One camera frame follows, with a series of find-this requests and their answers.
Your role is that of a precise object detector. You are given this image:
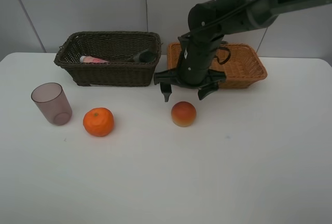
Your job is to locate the translucent purple plastic cup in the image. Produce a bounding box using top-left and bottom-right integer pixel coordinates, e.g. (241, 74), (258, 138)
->
(31, 82), (72, 125)

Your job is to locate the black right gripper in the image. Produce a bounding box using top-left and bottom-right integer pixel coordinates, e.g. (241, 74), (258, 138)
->
(154, 68), (226, 102)

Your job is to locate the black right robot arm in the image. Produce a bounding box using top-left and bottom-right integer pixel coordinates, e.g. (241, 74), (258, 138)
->
(154, 0), (331, 100)

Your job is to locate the light orange wicker basket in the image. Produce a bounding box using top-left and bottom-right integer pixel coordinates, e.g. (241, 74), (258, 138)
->
(166, 41), (268, 90)

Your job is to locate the pink bottle white cap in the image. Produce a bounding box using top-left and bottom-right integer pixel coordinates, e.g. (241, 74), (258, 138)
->
(79, 56), (109, 64)

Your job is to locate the red orange peach fruit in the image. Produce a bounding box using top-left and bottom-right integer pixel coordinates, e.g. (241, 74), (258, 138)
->
(171, 101), (197, 127)

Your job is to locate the dark green square bottle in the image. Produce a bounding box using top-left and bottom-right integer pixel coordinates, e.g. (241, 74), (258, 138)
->
(126, 49), (157, 63)

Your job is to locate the dark brown wicker basket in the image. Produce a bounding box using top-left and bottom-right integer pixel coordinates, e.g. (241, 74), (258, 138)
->
(54, 31), (161, 87)

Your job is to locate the orange mandarin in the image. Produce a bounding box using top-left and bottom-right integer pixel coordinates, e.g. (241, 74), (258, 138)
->
(83, 107), (115, 137)

